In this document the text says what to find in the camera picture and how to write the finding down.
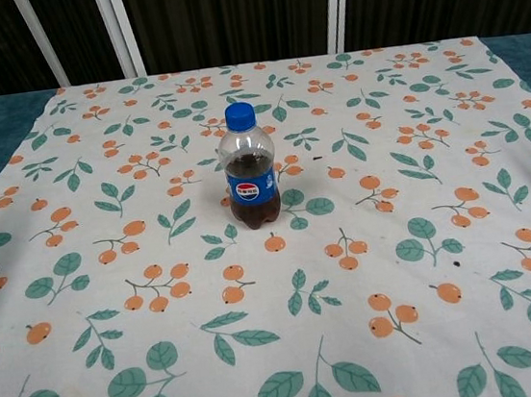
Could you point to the white slanted frame post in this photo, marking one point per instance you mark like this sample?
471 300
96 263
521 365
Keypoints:
41 39

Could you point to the dark ribbed backdrop curtain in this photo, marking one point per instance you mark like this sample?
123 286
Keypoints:
233 13

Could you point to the Pepsi bottle with blue cap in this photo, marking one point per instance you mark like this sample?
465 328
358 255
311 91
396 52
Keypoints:
248 171

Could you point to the white fruit-and-leaf print tablecloth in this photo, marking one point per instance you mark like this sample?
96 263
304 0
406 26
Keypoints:
275 275

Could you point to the white double frame post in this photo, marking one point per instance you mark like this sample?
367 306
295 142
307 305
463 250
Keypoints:
120 30

